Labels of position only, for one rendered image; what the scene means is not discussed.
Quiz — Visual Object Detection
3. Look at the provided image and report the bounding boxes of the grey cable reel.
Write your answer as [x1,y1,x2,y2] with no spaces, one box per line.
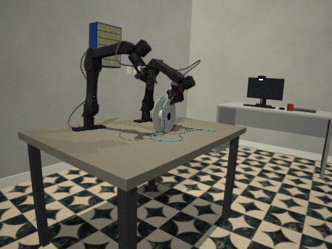
[152,98,175,133]

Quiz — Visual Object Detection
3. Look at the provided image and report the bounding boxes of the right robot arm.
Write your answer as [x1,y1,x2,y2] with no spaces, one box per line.
[72,40,152,132]

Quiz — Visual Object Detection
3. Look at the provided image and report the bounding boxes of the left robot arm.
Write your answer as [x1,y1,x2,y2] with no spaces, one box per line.
[133,59,196,123]

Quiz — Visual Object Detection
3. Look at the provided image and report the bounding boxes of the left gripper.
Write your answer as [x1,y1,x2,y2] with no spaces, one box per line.
[167,84,184,105]

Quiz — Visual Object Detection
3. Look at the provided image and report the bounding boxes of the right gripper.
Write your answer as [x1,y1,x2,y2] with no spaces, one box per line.
[133,59,157,88]

